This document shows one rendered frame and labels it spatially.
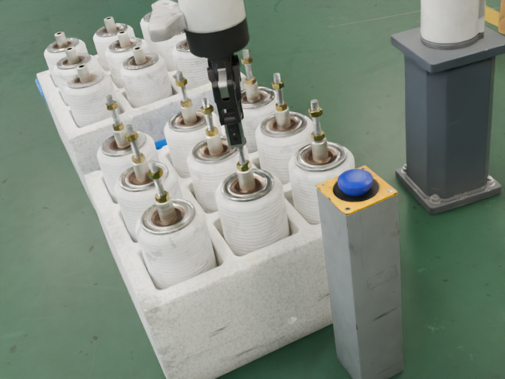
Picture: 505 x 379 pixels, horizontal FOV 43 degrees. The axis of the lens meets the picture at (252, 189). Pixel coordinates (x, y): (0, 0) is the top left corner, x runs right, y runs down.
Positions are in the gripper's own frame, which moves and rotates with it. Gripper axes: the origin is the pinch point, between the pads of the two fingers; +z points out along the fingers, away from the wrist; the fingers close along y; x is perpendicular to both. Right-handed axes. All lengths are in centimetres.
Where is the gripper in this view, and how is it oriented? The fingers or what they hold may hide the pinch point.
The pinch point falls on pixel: (234, 123)
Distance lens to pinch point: 84.4
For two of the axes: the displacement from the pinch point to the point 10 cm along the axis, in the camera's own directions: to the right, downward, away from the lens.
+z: 1.6, 8.1, 5.7
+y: -0.4, -5.7, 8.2
